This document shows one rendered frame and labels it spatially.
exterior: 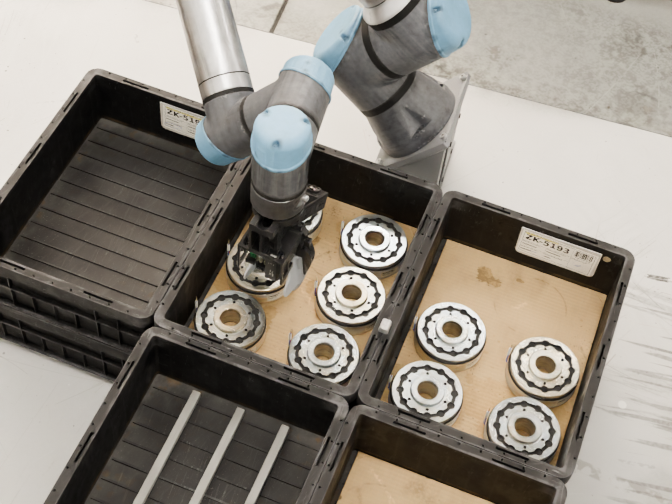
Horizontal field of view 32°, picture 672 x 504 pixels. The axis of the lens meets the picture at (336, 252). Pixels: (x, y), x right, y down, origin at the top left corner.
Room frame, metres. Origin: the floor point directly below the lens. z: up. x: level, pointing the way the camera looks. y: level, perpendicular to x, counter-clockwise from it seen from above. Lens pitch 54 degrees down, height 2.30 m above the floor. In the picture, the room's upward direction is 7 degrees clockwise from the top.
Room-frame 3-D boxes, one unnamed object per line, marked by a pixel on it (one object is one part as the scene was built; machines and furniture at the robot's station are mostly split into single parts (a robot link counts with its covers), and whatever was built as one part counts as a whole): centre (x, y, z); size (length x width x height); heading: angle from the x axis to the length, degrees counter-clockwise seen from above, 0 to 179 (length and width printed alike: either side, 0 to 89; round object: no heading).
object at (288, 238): (0.98, 0.09, 0.99); 0.09 x 0.08 x 0.12; 161
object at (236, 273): (1.02, 0.11, 0.86); 0.10 x 0.10 x 0.01
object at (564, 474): (0.92, -0.25, 0.92); 0.40 x 0.30 x 0.02; 165
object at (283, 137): (0.99, 0.09, 1.15); 0.09 x 0.08 x 0.11; 172
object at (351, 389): (1.00, 0.04, 0.92); 0.40 x 0.30 x 0.02; 165
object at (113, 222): (1.08, 0.33, 0.87); 0.40 x 0.30 x 0.11; 165
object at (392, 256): (1.09, -0.06, 0.86); 0.10 x 0.10 x 0.01
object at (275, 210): (0.99, 0.08, 1.07); 0.08 x 0.08 x 0.05
